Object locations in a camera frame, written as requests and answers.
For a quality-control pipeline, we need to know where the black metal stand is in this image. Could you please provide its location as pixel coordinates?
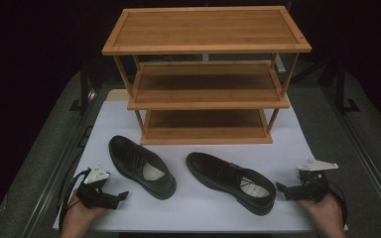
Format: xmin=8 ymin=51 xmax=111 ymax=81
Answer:
xmin=68 ymin=61 xmax=96 ymax=116
xmin=334 ymin=61 xmax=361 ymax=116

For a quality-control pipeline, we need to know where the white table sheet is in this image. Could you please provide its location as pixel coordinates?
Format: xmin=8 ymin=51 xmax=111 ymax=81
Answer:
xmin=53 ymin=98 xmax=349 ymax=233

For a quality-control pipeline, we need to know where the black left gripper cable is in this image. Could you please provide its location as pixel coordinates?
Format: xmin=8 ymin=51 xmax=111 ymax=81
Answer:
xmin=58 ymin=168 xmax=92 ymax=230

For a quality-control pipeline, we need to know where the wooden three-tier shoe rack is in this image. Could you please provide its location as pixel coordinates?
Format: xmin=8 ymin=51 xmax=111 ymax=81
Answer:
xmin=101 ymin=5 xmax=313 ymax=146

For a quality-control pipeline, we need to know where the person's left hand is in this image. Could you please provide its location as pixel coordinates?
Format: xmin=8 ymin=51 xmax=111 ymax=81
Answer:
xmin=60 ymin=192 xmax=109 ymax=238

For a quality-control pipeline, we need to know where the person's right hand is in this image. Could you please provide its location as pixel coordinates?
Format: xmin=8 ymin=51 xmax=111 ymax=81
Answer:
xmin=297 ymin=192 xmax=347 ymax=238

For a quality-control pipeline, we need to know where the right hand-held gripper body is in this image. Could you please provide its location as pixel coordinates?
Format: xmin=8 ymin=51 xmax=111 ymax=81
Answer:
xmin=285 ymin=157 xmax=339 ymax=203

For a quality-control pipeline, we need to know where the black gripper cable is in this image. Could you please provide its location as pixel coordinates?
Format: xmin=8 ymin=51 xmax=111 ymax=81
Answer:
xmin=326 ymin=180 xmax=349 ymax=226
xmin=58 ymin=168 xmax=92 ymax=230

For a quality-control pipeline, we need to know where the black leather shoe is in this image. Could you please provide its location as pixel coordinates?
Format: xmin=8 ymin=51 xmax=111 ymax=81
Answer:
xmin=185 ymin=151 xmax=278 ymax=217
xmin=107 ymin=135 xmax=178 ymax=201

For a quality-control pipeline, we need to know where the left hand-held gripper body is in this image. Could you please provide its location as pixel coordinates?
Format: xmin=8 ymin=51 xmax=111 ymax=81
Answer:
xmin=75 ymin=163 xmax=120 ymax=210

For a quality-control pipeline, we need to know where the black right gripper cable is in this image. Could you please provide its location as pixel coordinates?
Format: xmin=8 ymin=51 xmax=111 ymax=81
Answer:
xmin=326 ymin=180 xmax=349 ymax=226

